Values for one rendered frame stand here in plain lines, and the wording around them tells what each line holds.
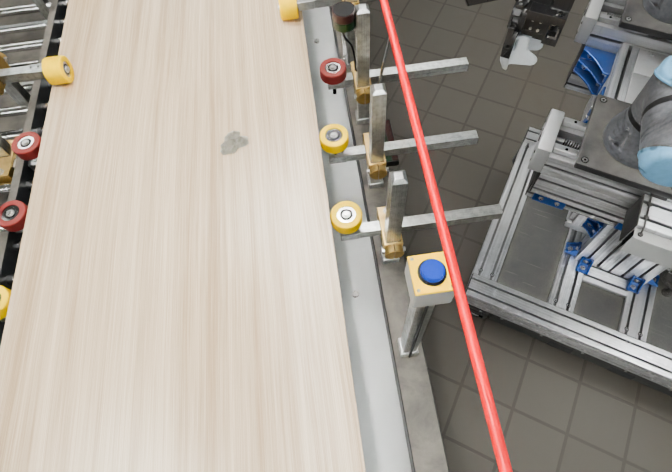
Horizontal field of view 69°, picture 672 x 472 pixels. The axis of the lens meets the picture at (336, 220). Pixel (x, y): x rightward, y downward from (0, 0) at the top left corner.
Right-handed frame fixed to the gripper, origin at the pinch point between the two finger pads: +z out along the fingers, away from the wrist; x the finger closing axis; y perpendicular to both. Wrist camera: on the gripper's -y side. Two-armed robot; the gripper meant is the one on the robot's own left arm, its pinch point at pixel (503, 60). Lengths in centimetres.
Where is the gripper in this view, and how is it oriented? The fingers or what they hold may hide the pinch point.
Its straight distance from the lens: 97.8
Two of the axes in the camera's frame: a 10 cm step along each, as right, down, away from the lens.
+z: 0.5, 4.7, 8.8
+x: 4.4, -8.0, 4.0
